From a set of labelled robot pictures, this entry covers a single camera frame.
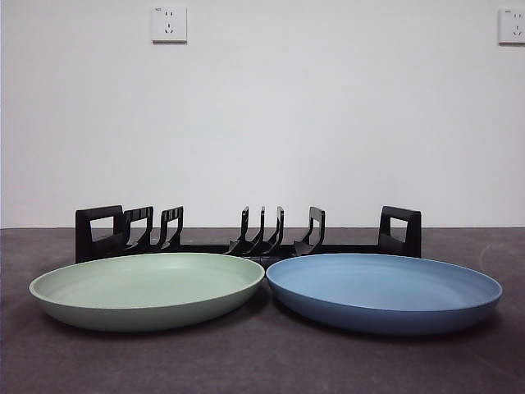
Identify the pale green round plate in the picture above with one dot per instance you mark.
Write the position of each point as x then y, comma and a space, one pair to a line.
143, 287

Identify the blue round plate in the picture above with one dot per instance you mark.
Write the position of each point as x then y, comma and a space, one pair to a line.
381, 291

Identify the black plastic plate rack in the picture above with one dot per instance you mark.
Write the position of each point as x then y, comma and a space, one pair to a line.
83, 234

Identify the white wall socket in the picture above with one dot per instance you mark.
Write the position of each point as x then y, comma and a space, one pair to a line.
512, 26
169, 24

